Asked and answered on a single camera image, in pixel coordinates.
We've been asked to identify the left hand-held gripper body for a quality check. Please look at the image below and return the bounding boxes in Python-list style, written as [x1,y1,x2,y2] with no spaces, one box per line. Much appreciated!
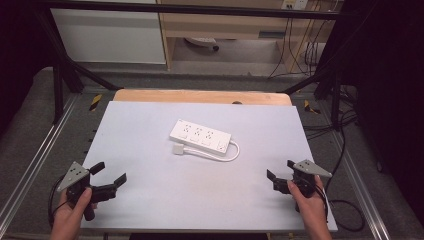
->
[56,161,118,222]

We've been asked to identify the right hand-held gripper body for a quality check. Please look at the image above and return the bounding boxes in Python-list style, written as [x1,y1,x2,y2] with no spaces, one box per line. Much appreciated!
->
[272,158,334,213]

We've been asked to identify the person's right hand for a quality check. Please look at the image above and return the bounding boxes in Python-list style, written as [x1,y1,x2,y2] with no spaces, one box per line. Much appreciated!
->
[286,175,333,240]

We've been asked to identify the person's left hand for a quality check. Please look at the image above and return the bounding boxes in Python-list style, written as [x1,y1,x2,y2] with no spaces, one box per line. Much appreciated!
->
[49,187,98,240]

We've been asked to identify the yellow black striped tape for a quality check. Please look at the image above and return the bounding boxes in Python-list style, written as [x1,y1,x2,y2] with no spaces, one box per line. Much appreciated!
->
[303,99,322,115]
[88,93,103,113]

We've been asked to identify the white power strip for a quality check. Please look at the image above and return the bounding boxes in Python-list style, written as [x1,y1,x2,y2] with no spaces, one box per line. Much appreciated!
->
[168,118,233,158]

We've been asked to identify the wooden table board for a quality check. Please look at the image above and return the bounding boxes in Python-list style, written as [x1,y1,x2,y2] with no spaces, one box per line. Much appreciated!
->
[112,88,294,107]

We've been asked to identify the white cabinet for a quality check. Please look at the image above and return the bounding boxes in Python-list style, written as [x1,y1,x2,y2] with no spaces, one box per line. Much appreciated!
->
[49,7,167,65]

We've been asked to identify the grey chair base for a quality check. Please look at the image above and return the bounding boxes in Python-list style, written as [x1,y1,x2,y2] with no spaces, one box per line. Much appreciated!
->
[184,36,221,53]

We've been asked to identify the light wooden desk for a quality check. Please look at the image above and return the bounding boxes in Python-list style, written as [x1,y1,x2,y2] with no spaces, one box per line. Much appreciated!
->
[155,0,336,72]

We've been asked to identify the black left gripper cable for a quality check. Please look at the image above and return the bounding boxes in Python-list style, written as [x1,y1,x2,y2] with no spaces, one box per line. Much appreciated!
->
[47,173,69,229]

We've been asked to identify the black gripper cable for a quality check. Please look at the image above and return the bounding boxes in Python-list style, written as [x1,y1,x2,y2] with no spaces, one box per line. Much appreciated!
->
[47,173,69,229]
[318,126,367,233]

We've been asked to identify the white power strip cable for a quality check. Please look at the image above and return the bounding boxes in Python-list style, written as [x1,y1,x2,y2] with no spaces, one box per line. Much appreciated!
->
[181,139,241,163]

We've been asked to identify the aluminium floor rail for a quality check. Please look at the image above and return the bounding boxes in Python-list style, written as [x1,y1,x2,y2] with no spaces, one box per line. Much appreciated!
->
[0,94,82,228]
[328,128,392,240]

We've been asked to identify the black floor cables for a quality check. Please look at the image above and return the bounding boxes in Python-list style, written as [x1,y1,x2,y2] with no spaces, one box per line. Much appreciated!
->
[302,84,360,142]

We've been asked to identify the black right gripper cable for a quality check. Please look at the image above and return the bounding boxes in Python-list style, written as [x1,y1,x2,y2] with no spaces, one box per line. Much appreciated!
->
[318,126,367,233]

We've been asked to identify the hanging black cables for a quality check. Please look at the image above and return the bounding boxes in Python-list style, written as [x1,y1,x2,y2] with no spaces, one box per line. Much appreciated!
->
[267,16,332,80]

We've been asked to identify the white wall socket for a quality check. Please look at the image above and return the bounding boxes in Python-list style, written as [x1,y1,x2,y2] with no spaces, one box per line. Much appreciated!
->
[281,0,310,11]

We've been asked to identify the black metal frame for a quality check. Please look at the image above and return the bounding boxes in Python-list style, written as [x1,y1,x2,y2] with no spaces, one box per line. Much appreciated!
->
[32,0,358,132]

